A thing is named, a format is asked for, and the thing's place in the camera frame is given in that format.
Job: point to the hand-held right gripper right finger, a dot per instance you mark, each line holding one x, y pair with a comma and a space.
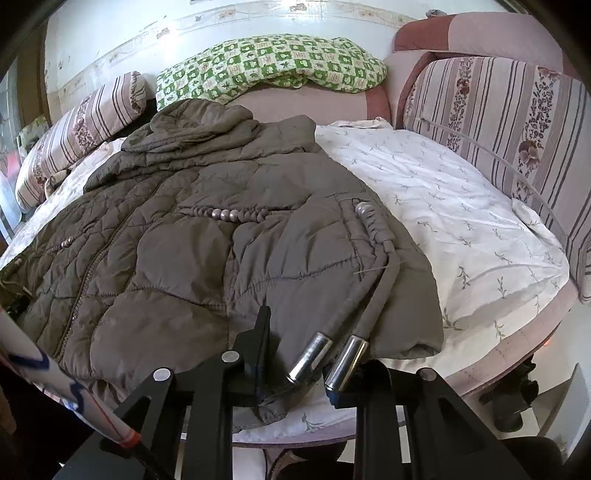
333, 396

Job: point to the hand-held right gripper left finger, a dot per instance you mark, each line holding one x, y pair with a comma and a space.
258, 346

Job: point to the brown quilted jacket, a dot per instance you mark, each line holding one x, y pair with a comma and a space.
184, 258

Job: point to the black object under bed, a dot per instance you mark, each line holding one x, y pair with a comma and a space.
508, 401

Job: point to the white floral bedsheet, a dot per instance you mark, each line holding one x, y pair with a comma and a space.
438, 207

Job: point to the pink round bed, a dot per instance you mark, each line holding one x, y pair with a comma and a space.
314, 101

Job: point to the striped floral pillow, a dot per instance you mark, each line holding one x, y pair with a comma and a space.
78, 134

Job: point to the green white patterned pillow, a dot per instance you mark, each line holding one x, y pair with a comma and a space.
258, 64

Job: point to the window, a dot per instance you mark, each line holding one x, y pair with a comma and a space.
9, 138

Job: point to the striped floral backrest cushion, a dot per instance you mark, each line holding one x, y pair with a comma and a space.
498, 106

